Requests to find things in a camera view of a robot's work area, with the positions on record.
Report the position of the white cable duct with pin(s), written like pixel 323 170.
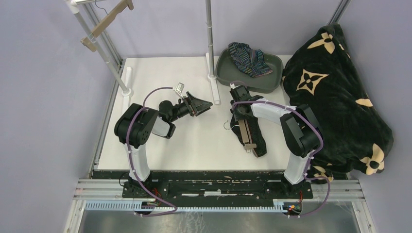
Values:
pixel 141 207

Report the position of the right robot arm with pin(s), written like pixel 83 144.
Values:
pixel 299 125

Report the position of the wooden clip hanger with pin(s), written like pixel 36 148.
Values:
pixel 245 136

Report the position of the blue striped underwear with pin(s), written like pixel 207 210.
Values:
pixel 248 60

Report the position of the left hanging wooden hanger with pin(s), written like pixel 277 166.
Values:
pixel 90 40

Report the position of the centre rack pole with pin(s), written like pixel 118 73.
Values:
pixel 209 27

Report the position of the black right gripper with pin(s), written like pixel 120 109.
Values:
pixel 238 116

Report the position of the green plastic tray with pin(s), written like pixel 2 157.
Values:
pixel 227 72

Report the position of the rack pole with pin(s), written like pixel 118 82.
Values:
pixel 105 46
pixel 209 27

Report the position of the aluminium frame rails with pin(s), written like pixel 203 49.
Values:
pixel 343 209

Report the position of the black floral blanket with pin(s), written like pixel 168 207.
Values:
pixel 322 75

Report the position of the left rack pole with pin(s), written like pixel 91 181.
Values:
pixel 105 46

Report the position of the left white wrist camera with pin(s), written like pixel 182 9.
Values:
pixel 179 90

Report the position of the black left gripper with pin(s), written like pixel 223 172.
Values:
pixel 197 106

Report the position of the black striped underwear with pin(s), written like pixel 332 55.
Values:
pixel 255 132

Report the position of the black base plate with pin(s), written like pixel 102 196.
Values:
pixel 210 188

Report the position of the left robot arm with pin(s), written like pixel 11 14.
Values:
pixel 138 123

